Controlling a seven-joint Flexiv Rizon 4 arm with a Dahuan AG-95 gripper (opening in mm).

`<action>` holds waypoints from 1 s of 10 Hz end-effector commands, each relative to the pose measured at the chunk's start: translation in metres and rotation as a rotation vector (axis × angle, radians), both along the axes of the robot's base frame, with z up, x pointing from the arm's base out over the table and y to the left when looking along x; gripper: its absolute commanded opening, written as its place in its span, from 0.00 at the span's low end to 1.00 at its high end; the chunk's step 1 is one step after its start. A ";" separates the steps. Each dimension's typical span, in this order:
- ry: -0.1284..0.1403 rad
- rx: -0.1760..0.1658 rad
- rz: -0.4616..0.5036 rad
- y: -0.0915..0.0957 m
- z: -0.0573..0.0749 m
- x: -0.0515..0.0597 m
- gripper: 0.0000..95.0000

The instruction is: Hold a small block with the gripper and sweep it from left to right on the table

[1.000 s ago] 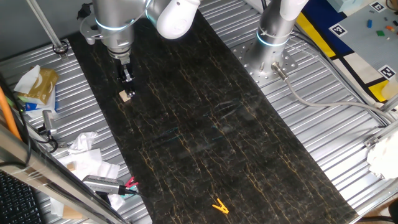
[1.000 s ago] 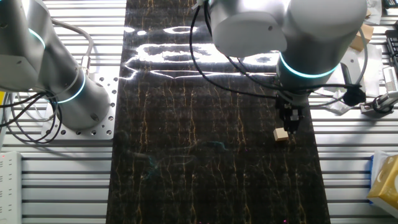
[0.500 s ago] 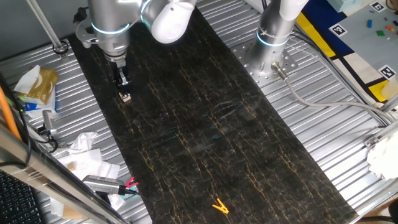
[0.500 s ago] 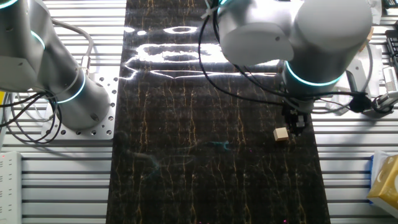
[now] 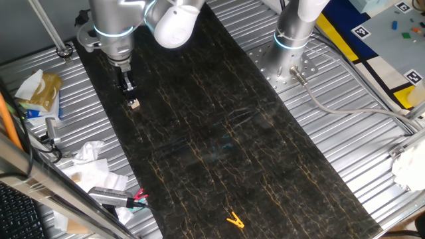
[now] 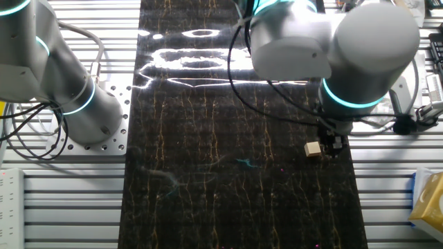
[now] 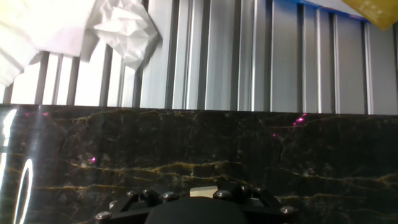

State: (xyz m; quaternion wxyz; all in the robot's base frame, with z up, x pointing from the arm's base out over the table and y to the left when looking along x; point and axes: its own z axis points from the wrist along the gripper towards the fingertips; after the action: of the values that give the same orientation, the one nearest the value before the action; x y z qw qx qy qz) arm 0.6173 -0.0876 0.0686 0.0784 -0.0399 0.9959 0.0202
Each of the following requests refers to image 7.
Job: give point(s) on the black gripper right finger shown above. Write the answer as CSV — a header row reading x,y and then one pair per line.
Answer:
x,y
264,214

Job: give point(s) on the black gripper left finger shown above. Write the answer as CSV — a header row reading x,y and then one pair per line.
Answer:
x,y
130,211

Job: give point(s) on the small wooden cube block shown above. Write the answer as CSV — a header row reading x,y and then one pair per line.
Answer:
x,y
202,192

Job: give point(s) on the black gold-veined marble mat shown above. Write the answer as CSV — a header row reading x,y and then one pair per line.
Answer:
x,y
199,149

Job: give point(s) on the crumpled white tissue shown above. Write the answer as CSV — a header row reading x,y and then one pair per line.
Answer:
x,y
130,31

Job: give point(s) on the blue white tissue pack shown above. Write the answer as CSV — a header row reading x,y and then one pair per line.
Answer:
x,y
329,4

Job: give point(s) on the golden yellow tissue box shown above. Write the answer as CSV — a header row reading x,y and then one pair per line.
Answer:
x,y
376,12

